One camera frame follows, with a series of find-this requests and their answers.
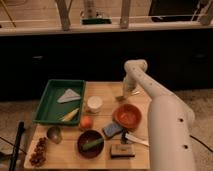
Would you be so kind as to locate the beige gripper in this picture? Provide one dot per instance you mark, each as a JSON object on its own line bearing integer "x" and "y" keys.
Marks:
{"x": 128, "y": 91}

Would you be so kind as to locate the blue sponge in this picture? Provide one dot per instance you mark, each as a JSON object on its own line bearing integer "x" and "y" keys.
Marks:
{"x": 112, "y": 129}

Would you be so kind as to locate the orange fruit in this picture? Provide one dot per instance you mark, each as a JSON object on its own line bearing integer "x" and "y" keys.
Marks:
{"x": 86, "y": 122}

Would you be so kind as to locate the wooden table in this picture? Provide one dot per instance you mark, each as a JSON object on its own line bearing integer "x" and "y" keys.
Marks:
{"x": 66, "y": 156}

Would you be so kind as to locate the brown block eraser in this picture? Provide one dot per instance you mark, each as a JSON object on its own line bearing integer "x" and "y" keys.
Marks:
{"x": 121, "y": 150}

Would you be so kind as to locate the white paper cup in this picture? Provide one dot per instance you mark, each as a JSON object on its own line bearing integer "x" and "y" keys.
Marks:
{"x": 94, "y": 104}

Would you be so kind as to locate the grey folded cloth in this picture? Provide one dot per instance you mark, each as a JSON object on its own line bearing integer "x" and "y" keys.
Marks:
{"x": 68, "y": 96}

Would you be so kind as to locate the yellow corn cob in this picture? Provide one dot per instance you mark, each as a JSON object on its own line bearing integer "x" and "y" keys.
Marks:
{"x": 69, "y": 115}

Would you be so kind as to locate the green box on shelf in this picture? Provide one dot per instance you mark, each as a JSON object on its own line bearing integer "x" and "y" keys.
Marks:
{"x": 95, "y": 21}

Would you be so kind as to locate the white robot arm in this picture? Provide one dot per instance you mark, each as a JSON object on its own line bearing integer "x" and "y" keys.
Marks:
{"x": 169, "y": 119}

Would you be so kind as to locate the black pole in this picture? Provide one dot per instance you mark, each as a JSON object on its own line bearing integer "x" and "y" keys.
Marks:
{"x": 16, "y": 147}

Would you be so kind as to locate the bunch of brown grapes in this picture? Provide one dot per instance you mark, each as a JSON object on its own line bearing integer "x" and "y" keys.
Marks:
{"x": 38, "y": 158}

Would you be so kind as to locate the dark brown bowl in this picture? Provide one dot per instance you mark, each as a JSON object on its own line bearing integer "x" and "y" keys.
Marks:
{"x": 86, "y": 137}

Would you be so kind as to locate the green cucumber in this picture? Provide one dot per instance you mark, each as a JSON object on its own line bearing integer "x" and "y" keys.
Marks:
{"x": 92, "y": 144}

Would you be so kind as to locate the green plastic tray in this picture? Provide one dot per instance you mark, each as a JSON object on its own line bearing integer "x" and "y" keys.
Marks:
{"x": 49, "y": 111}

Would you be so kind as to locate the white handled brush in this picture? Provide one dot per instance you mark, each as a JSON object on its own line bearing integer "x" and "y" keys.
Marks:
{"x": 127, "y": 137}

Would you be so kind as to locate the metal cup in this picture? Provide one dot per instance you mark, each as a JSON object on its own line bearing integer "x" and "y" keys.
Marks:
{"x": 54, "y": 134}

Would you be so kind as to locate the orange clay bowl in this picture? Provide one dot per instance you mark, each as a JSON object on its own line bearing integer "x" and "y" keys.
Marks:
{"x": 128, "y": 116}

